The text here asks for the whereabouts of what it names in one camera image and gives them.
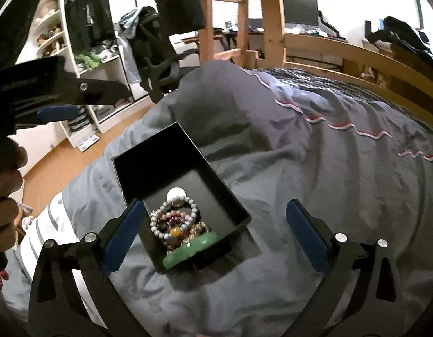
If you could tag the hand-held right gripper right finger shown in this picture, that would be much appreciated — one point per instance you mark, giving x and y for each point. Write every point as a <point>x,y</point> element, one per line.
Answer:
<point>306,231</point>

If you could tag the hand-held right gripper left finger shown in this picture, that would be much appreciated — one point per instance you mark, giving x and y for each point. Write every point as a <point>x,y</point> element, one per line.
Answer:
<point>125,233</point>

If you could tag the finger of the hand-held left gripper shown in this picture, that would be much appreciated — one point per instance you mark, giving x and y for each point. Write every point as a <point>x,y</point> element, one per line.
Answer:
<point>104,91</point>
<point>58,114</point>

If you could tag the green jade bangle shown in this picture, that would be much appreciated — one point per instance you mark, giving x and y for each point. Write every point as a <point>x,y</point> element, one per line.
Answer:
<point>202,245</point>

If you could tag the black square box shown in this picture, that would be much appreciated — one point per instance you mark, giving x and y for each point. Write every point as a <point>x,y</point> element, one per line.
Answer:
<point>188,168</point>

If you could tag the person's left hand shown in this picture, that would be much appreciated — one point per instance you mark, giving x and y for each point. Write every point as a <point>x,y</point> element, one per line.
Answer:
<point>5,200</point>

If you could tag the green cloth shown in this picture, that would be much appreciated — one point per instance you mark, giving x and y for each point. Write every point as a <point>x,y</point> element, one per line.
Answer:
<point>88,61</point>

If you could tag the white shelf unit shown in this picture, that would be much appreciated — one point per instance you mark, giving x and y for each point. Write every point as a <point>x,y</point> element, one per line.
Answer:
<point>70,77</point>

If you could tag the grey duvet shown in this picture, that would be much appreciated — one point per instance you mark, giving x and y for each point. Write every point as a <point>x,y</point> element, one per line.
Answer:
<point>307,182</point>

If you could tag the black office chair with clothes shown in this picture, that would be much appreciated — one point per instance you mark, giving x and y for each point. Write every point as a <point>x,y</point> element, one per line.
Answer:
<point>149,49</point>

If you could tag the white round disc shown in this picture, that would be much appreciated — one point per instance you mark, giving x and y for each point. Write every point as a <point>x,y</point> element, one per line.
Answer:
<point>176,195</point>

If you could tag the dark hanging wardrobe clothes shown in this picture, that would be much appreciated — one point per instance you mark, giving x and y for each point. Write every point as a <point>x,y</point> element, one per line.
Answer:
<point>86,21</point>

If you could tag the dark hanging garment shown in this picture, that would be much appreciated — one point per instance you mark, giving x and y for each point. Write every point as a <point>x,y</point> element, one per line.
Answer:
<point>177,0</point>

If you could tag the wooden ladder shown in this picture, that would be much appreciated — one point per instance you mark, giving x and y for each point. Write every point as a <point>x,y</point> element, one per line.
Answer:
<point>209,38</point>

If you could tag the wooden desk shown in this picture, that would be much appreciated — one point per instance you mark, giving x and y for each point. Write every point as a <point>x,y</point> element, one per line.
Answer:
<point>234,35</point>

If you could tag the checkered bed sheet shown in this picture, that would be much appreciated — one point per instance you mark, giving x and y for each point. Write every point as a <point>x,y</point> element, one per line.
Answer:
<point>325,80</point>

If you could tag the black computer monitor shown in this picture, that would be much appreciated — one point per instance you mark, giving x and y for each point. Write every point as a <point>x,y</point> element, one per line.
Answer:
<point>300,10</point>

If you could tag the pile of dark clothes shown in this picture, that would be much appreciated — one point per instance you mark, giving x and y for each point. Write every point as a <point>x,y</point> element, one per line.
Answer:
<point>402,38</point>

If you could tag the wooden bunk bed frame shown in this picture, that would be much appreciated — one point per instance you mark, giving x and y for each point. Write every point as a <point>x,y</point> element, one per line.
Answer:
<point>342,52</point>

